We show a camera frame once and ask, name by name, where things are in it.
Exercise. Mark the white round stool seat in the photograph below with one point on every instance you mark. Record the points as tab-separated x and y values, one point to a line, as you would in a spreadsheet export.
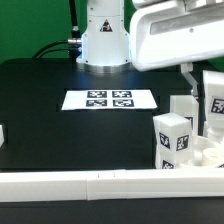
199	145

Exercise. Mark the white front fence rail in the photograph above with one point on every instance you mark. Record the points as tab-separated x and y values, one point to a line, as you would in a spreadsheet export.
112	184

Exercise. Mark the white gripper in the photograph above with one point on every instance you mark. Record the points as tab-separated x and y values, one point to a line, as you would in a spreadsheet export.
164	33

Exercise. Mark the white marker sheet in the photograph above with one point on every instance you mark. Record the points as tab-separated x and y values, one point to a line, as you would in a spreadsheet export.
108	99

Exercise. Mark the white left fence block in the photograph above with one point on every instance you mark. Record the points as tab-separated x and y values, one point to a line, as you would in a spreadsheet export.
1	135

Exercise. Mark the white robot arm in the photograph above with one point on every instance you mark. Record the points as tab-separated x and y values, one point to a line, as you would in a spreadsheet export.
106	42

